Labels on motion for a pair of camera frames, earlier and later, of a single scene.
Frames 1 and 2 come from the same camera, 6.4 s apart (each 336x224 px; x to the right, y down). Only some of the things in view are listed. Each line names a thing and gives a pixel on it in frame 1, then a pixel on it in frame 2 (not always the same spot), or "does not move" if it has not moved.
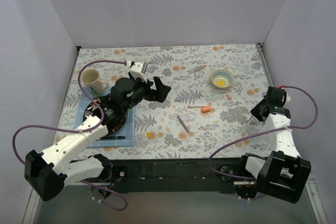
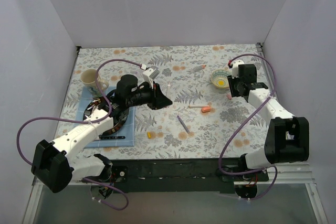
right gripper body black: [274, 98] -> [232, 89]
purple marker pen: [184, 124] does not move
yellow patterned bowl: [221, 78] does not move
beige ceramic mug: [91, 81] does not move
